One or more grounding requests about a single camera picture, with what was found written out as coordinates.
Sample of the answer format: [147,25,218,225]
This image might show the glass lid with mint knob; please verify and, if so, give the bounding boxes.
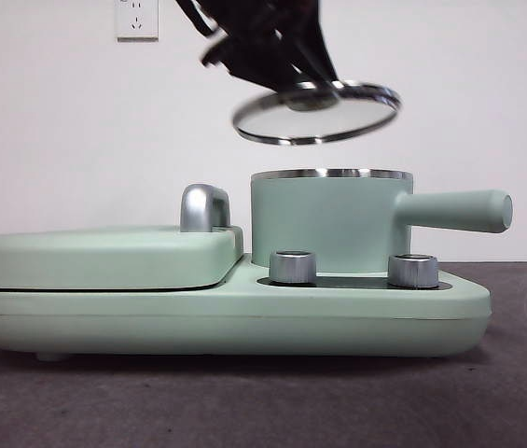
[232,79,403,147]

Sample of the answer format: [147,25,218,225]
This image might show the silver control dial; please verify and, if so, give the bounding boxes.
[387,254,440,288]
[268,250,319,285]

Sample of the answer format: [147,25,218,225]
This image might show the mint green cover, silver handle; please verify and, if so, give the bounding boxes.
[0,184,245,291]

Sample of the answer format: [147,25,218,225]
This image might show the white wall socket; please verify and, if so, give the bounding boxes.
[114,0,159,42]

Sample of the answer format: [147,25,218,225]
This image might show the mint green breakfast maker base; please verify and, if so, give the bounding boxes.
[0,255,493,363]

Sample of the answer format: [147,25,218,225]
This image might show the mint green pot with handle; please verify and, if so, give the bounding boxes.
[249,167,514,276]

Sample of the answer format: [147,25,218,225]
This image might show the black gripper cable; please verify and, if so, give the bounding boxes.
[173,0,220,37]

